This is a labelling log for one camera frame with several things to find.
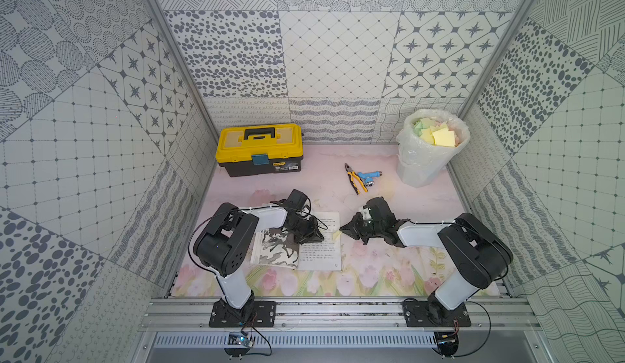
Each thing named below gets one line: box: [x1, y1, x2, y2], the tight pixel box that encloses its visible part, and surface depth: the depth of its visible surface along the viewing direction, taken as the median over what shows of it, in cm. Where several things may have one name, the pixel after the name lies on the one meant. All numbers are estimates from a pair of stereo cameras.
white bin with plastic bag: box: [395, 108, 471, 189], surface depth 89 cm
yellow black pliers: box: [344, 162, 368, 196], surface depth 109 cm
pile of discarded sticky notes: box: [412, 118, 461, 148], surface depth 87 cm
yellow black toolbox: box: [215, 122, 304, 177], surface depth 100 cm
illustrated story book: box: [250, 211, 342, 272], surface depth 86 cm
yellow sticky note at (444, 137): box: [432, 127, 455, 148], surface depth 87 cm
